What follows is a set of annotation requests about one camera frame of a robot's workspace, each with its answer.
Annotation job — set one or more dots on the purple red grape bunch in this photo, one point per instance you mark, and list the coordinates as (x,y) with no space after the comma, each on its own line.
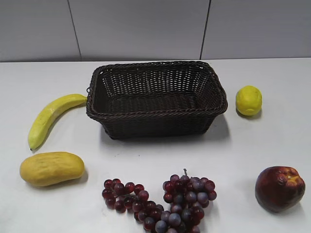
(186,196)

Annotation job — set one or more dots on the dark brown wicker basket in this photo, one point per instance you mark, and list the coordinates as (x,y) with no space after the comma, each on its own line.
(155,99)

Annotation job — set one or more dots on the yellow lemon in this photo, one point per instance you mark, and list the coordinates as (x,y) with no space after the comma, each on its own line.
(249,101)

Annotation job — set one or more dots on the yellow banana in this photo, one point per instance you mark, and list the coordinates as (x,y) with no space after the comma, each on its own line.
(41,125)

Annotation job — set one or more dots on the yellow mango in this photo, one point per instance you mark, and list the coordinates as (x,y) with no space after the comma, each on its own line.
(45,169)

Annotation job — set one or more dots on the dark red apple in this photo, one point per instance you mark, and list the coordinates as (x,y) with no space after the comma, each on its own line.
(279,188)

